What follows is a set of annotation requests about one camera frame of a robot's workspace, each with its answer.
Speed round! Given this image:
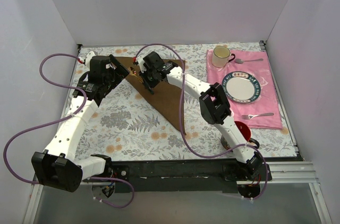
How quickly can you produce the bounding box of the brown cloth napkin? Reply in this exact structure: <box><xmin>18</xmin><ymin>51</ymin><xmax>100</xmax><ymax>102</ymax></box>
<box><xmin>108</xmin><ymin>55</ymin><xmax>186</xmax><ymax>136</ymax></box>

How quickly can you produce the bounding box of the gold spoon teal handle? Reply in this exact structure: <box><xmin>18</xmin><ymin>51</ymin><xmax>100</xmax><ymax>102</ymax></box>
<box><xmin>129</xmin><ymin>66</ymin><xmax>143</xmax><ymax>83</ymax></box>

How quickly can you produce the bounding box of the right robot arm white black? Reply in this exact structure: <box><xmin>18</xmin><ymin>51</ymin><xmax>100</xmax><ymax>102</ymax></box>
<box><xmin>133</xmin><ymin>51</ymin><xmax>263</xmax><ymax>180</ymax></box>

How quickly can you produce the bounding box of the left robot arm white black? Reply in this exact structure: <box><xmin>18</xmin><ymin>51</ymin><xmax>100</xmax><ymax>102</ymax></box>
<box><xmin>31</xmin><ymin>51</ymin><xmax>129</xmax><ymax>192</ymax></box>

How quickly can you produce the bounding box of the cream enamel mug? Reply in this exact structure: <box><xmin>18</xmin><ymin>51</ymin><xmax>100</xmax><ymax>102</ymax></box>
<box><xmin>211</xmin><ymin>46</ymin><xmax>235</xmax><ymax>68</ymax></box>

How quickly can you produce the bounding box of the black base bar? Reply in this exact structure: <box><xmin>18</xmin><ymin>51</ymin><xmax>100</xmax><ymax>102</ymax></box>
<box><xmin>108</xmin><ymin>159</ymin><xmax>272</xmax><ymax>193</ymax></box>

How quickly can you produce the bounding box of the silver spoon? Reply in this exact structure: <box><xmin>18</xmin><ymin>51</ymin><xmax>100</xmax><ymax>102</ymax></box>
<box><xmin>233</xmin><ymin>58</ymin><xmax>264</xmax><ymax>64</ymax></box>

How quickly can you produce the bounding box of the white plate dark rim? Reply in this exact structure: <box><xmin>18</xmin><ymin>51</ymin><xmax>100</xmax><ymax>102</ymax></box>
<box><xmin>222</xmin><ymin>71</ymin><xmax>261</xmax><ymax>104</ymax></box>

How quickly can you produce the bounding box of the silver fork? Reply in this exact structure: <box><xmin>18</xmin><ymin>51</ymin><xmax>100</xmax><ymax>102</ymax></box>
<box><xmin>241</xmin><ymin>113</ymin><xmax>274</xmax><ymax>120</ymax></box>

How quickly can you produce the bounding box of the red interior dark mug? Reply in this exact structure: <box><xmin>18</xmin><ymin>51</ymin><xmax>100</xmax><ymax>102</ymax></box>
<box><xmin>220</xmin><ymin>121</ymin><xmax>260</xmax><ymax>150</ymax></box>

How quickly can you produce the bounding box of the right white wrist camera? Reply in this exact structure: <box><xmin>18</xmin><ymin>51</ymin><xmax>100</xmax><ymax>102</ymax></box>
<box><xmin>133</xmin><ymin>57</ymin><xmax>147</xmax><ymax>73</ymax></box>

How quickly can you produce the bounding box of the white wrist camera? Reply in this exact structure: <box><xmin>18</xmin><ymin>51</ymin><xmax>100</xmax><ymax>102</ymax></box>
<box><xmin>133</xmin><ymin>57</ymin><xmax>147</xmax><ymax>73</ymax></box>
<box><xmin>77</xmin><ymin>51</ymin><xmax>97</xmax><ymax>68</ymax></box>

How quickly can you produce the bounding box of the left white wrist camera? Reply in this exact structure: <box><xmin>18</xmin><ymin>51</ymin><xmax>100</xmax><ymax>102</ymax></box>
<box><xmin>77</xmin><ymin>51</ymin><xmax>97</xmax><ymax>68</ymax></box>

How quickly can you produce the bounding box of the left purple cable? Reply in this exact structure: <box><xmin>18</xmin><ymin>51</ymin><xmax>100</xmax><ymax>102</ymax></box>
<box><xmin>3</xmin><ymin>53</ymin><xmax>135</xmax><ymax>208</ymax></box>

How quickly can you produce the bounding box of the purple cable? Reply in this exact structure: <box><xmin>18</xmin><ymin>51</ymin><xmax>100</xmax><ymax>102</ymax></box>
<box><xmin>3</xmin><ymin>53</ymin><xmax>135</xmax><ymax>208</ymax></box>
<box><xmin>132</xmin><ymin>43</ymin><xmax>270</xmax><ymax>200</ymax></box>

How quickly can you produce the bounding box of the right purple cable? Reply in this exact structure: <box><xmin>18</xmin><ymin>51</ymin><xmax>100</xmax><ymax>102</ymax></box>
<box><xmin>132</xmin><ymin>43</ymin><xmax>270</xmax><ymax>200</ymax></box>

